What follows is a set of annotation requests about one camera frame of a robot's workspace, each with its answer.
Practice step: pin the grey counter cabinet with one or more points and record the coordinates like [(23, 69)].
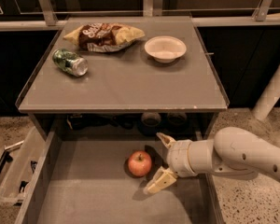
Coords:
[(128, 81)]

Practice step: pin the yellow brown chip bag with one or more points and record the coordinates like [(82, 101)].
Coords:
[(104, 37)]

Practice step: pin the clear plastic storage bin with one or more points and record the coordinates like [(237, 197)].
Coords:
[(15, 184)]

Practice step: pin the green soda can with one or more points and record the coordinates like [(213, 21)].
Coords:
[(70, 62)]

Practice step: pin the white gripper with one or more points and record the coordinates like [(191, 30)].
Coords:
[(178, 157)]

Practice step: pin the white paper bowl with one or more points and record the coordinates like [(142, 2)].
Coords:
[(165, 49)]

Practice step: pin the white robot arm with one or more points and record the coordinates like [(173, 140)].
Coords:
[(232, 153)]

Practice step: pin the red apple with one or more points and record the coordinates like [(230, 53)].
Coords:
[(139, 163)]

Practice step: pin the open grey top drawer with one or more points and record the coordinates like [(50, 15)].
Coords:
[(83, 179)]

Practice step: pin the metal railing frame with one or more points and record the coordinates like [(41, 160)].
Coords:
[(16, 15)]

